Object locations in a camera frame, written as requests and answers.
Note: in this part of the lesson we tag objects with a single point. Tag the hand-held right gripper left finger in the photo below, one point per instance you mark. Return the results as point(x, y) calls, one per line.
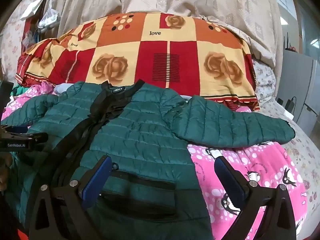
point(96, 182)

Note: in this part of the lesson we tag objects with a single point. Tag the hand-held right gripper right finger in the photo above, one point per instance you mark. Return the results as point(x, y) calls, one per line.
point(228, 180)

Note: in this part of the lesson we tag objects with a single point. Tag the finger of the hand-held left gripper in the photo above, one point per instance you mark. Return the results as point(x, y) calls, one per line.
point(18, 129)
point(37, 138)

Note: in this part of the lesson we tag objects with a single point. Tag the green puffer jacket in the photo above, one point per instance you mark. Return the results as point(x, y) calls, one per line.
point(140, 130)

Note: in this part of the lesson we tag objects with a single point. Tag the person's left hand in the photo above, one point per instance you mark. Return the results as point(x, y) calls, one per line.
point(5, 170)

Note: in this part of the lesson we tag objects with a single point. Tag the pink penguin blanket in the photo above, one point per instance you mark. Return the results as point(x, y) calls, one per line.
point(262, 160)

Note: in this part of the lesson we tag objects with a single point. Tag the bright green cloth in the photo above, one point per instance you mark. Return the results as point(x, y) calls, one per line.
point(21, 89)

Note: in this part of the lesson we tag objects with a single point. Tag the light grey garment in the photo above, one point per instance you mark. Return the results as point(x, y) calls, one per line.
point(62, 88)

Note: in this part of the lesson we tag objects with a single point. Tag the black power adapter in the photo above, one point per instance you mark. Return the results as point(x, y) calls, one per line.
point(290, 104)

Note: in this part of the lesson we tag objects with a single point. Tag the clear plastic bag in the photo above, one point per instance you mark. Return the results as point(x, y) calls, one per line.
point(48, 15)

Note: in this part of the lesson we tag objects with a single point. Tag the grey cabinet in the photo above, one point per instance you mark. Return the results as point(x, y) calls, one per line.
point(295, 80)

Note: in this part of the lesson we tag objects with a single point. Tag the red orange rose quilt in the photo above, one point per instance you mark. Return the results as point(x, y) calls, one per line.
point(155, 55)

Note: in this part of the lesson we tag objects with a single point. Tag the black router antennas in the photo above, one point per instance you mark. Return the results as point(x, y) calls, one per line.
point(287, 43)

